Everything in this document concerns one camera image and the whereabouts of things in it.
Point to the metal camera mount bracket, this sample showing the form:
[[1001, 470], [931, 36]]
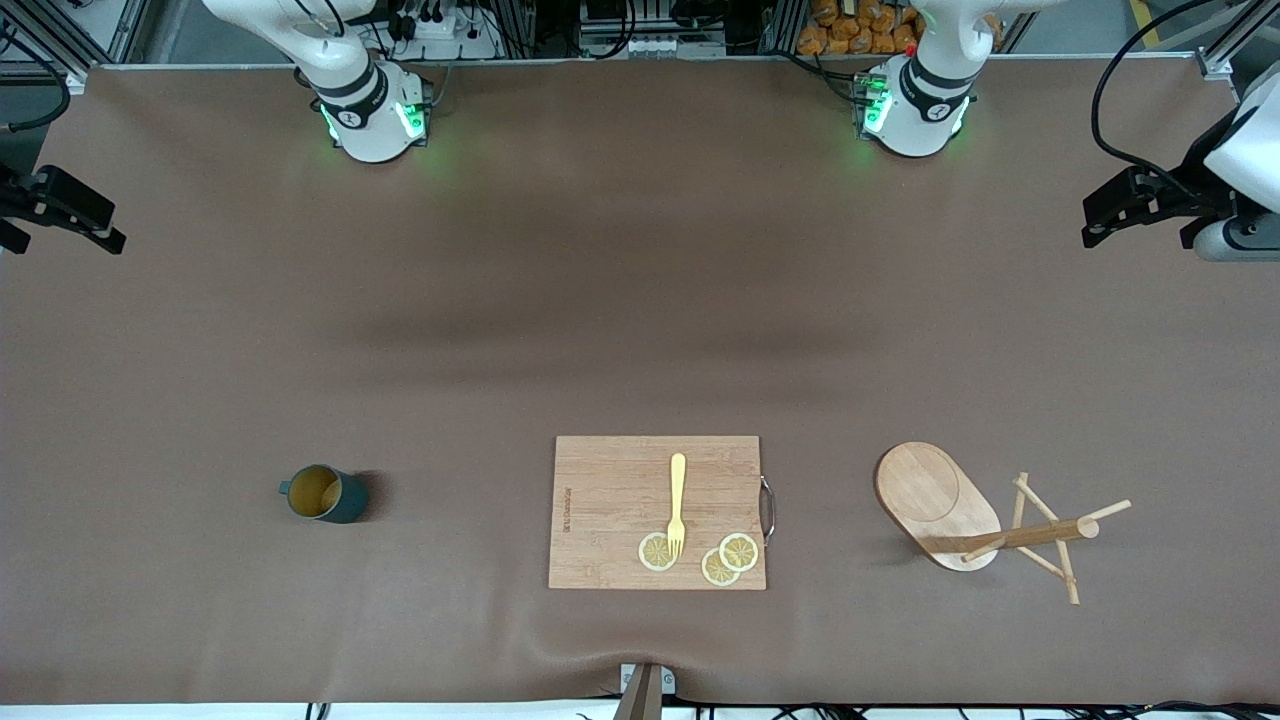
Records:
[[645, 695]]

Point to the brown table cover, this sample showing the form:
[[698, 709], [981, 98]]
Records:
[[300, 350]]

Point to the aluminium frame profile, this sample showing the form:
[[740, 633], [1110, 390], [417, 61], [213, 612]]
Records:
[[125, 30], [1215, 62]]

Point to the bag of orange snacks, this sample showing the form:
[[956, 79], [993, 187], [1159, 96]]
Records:
[[850, 35]]

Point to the white power strip with plugs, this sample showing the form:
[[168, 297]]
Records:
[[440, 30]]

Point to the lemon slice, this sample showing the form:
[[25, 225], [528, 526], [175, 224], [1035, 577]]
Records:
[[740, 552], [652, 553], [715, 572]]

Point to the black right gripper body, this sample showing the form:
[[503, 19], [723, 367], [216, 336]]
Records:
[[12, 196]]

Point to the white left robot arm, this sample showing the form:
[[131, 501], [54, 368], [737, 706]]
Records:
[[920, 120]]

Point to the dark green mug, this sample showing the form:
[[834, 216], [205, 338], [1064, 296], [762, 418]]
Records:
[[345, 500]]

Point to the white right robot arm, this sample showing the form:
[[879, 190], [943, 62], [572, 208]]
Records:
[[370, 130]]

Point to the wooden mug rack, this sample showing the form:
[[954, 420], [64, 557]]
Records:
[[930, 490]]

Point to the yellow plastic fork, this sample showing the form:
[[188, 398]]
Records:
[[678, 480]]

